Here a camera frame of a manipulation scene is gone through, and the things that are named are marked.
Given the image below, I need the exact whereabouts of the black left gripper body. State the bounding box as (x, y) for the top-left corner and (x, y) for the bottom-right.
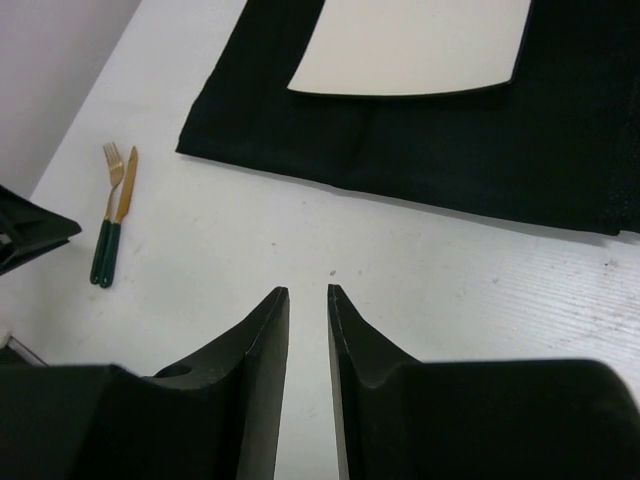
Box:
(1, 186), (82, 275)

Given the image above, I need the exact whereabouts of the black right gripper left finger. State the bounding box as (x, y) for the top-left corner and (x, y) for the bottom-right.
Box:
(1, 287), (289, 479)

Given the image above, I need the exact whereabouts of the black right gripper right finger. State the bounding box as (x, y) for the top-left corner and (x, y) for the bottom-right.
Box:
(327, 285), (639, 479)

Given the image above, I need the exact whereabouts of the black cloth placemat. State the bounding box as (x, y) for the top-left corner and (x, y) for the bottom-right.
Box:
(177, 1), (639, 235)

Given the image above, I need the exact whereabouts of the white square plate black rim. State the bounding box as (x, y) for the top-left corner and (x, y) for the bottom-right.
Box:
(288, 0), (532, 97)

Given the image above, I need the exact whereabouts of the gold knife green handle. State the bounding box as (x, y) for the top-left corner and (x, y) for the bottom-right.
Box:
(99, 146), (139, 288)

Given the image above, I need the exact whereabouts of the gold fork green handle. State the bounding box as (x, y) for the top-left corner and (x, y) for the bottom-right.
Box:
(90, 142), (124, 285)

